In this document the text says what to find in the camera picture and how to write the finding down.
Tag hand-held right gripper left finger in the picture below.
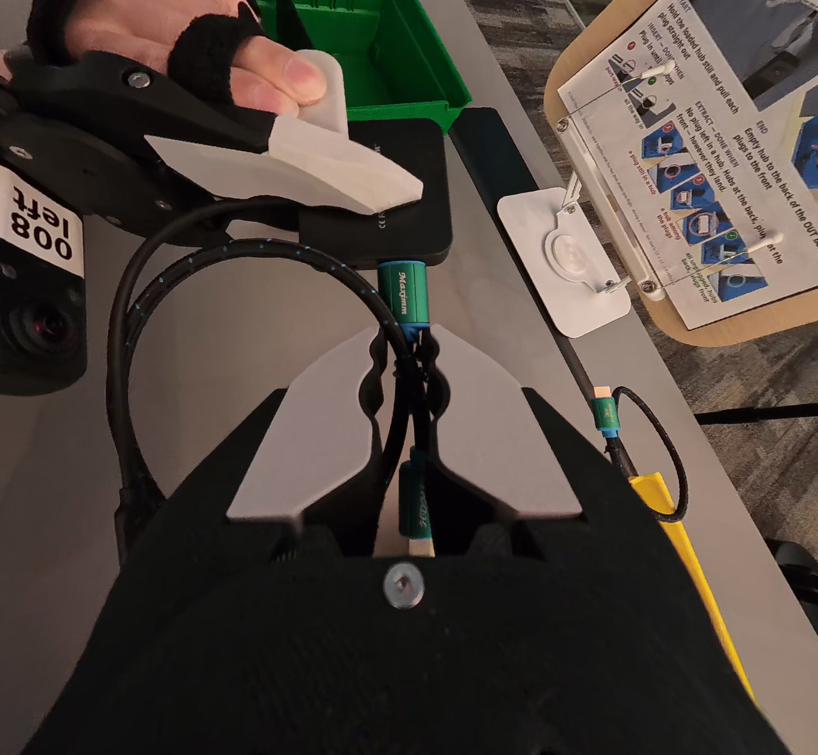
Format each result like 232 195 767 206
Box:
228 325 388 523

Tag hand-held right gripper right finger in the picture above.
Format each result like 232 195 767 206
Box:
425 325 584 523

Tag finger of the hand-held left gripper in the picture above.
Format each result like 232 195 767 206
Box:
141 114 426 219

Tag black square adapter hub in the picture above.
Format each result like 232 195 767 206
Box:
220 119 456 266

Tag thin braided cable green plugs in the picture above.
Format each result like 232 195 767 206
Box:
588 383 692 526

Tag green plastic bin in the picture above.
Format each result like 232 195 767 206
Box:
183 0 475 132

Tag braided hdmi cable green plugs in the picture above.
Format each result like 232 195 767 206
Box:
122 244 438 559

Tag black square hub lead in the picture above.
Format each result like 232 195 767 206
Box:
108 197 308 567

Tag yellow plastic bin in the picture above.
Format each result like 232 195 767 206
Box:
627 470 758 707

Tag person's left hand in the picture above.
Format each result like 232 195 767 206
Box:
26 0 329 119

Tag black mat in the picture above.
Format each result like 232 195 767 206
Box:
448 106 540 229

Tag white stand base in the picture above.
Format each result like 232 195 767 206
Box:
495 185 635 342

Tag instruction sheet on stand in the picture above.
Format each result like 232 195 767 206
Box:
542 0 818 351

